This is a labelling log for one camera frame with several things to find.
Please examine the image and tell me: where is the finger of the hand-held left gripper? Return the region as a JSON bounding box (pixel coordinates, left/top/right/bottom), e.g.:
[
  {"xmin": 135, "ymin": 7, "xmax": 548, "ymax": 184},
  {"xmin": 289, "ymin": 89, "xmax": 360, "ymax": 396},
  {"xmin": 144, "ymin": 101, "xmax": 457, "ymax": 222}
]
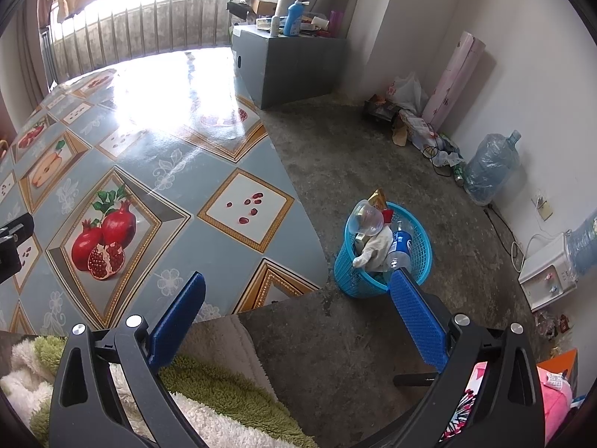
[{"xmin": 0, "ymin": 212, "xmax": 35, "ymax": 285}]

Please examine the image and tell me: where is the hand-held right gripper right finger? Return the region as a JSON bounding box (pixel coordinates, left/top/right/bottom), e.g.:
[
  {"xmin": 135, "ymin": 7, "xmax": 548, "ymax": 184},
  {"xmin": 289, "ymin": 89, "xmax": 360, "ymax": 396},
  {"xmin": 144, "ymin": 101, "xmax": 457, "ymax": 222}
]
[{"xmin": 364, "ymin": 268, "xmax": 546, "ymax": 448}]

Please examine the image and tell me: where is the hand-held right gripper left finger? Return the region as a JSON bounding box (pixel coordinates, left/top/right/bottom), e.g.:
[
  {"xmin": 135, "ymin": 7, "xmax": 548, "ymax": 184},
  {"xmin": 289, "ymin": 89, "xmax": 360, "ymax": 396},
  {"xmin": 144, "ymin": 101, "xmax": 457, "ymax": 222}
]
[{"xmin": 49, "ymin": 271, "xmax": 210, "ymax": 448}]

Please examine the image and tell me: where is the blue plastic basket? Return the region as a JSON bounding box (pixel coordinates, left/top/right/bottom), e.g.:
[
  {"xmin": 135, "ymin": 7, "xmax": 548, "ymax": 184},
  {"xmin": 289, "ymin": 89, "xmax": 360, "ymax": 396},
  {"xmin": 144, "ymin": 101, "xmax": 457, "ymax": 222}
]
[{"xmin": 333, "ymin": 202, "xmax": 432, "ymax": 298}]

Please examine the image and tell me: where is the clear plastic bottle blue label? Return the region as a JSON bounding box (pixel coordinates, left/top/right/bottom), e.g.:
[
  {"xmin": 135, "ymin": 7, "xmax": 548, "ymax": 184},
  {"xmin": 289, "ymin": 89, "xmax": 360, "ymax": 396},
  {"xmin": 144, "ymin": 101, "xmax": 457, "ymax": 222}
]
[{"xmin": 386, "ymin": 220, "xmax": 413, "ymax": 274}]

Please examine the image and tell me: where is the white cotton glove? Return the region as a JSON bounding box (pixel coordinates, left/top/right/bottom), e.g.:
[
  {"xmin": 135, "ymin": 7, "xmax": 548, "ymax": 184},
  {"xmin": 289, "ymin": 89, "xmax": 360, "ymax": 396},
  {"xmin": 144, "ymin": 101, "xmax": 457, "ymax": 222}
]
[{"xmin": 352, "ymin": 226, "xmax": 395, "ymax": 271}]

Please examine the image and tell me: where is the clear plastic bowl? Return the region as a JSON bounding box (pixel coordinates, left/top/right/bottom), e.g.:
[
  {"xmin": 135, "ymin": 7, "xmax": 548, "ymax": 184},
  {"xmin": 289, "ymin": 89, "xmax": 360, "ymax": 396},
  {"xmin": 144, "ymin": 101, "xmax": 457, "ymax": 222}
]
[{"xmin": 347, "ymin": 200, "xmax": 385, "ymax": 236}]

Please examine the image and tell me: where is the white green fleece robe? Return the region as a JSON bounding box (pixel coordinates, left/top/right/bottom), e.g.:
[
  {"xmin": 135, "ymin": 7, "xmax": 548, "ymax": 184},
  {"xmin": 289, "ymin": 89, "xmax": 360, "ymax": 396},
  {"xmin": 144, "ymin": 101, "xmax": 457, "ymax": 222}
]
[{"xmin": 0, "ymin": 317, "xmax": 318, "ymax": 448}]

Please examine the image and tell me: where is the pink floral cloth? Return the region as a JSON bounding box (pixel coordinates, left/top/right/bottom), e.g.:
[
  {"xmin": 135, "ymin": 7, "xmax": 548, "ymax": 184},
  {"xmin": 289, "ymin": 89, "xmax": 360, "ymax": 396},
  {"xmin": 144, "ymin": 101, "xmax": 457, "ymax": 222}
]
[{"xmin": 441, "ymin": 361, "xmax": 488, "ymax": 442}]

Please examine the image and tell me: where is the fruit print tablecloth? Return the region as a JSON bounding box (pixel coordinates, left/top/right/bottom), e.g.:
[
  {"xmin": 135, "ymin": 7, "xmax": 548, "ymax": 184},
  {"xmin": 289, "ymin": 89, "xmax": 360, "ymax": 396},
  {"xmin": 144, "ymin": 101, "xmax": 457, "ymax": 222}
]
[{"xmin": 0, "ymin": 49, "xmax": 327, "ymax": 337}]

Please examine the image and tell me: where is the white water dispenser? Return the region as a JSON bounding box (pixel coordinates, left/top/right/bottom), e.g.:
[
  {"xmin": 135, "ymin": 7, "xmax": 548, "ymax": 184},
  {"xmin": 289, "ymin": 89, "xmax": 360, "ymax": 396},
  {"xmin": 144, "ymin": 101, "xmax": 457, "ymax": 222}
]
[{"xmin": 519, "ymin": 233, "xmax": 579, "ymax": 311}]

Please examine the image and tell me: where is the orange box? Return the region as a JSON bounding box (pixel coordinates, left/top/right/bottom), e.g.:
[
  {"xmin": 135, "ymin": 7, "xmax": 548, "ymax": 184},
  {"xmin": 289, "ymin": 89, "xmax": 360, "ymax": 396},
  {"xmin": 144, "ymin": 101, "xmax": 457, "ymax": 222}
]
[{"xmin": 536, "ymin": 348, "xmax": 579, "ymax": 397}]

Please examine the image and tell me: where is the large blue water jug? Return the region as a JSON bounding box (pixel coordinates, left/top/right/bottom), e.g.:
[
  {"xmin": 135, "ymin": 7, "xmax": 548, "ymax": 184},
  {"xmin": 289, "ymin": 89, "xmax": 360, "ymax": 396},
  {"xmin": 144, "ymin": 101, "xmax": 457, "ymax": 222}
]
[{"xmin": 463, "ymin": 130, "xmax": 522, "ymax": 206}]

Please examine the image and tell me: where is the blue jug on dispenser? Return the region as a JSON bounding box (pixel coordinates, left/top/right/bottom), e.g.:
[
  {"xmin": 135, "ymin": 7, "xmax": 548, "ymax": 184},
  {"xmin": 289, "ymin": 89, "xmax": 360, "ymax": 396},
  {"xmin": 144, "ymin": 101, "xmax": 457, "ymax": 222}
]
[{"xmin": 562, "ymin": 208, "xmax": 597, "ymax": 278}]

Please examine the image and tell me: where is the flat printed cardboard box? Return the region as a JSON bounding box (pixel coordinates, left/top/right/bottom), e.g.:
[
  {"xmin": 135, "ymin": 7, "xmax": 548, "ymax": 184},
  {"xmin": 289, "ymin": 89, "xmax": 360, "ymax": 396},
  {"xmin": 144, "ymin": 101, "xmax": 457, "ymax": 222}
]
[{"xmin": 396, "ymin": 109, "xmax": 441, "ymax": 150}]

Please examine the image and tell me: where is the white plastic bag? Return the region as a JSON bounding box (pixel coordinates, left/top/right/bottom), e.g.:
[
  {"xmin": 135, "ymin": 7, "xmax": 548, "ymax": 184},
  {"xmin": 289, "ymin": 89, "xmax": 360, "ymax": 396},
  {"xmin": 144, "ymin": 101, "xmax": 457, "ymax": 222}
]
[{"xmin": 386, "ymin": 72, "xmax": 429, "ymax": 113}]

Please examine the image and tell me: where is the pink patterned roll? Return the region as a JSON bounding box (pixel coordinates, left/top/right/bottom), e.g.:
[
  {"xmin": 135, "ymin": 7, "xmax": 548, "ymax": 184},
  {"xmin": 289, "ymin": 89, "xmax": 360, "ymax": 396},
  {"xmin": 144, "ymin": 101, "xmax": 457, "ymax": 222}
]
[{"xmin": 422, "ymin": 31, "xmax": 486, "ymax": 134}]

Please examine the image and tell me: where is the metal window railing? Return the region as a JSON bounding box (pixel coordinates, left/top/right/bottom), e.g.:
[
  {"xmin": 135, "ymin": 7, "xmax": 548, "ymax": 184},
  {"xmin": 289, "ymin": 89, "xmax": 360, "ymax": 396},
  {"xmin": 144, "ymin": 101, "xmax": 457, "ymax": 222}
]
[{"xmin": 40, "ymin": 0, "xmax": 234, "ymax": 89}]

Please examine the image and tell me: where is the grey cabinet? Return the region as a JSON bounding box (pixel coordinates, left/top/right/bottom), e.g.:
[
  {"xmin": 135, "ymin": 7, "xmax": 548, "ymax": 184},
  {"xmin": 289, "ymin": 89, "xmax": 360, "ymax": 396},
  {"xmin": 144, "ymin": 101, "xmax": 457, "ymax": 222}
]
[{"xmin": 231, "ymin": 25, "xmax": 348, "ymax": 110}]

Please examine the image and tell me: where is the black box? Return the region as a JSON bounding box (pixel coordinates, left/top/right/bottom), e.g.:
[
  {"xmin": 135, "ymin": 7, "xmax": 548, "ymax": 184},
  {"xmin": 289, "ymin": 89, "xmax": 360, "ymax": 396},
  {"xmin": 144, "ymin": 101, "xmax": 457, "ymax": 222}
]
[{"xmin": 227, "ymin": 1, "xmax": 255, "ymax": 24}]

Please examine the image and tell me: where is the blue detergent bottle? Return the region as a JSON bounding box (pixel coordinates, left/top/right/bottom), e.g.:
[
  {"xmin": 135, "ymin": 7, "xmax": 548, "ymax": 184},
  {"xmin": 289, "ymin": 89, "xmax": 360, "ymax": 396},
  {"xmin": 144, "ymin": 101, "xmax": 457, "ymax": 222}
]
[{"xmin": 283, "ymin": 1, "xmax": 304, "ymax": 37}]

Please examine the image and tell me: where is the white cable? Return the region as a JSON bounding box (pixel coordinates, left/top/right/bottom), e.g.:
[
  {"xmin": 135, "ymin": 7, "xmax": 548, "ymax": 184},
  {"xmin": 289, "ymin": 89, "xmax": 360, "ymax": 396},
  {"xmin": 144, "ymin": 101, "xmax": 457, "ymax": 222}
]
[{"xmin": 510, "ymin": 233, "xmax": 567, "ymax": 274}]

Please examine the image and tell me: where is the black cable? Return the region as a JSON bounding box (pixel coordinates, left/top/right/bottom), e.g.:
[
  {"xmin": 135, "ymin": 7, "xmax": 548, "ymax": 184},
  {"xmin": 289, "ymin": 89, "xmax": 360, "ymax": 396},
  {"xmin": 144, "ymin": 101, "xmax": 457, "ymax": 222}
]
[{"xmin": 422, "ymin": 144, "xmax": 462, "ymax": 178}]

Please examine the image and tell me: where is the wall power socket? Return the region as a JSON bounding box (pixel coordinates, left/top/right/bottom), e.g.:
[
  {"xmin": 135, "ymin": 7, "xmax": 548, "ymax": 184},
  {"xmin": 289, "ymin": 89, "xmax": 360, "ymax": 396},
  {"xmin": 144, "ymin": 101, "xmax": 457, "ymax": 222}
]
[{"xmin": 532, "ymin": 190, "xmax": 555, "ymax": 221}]

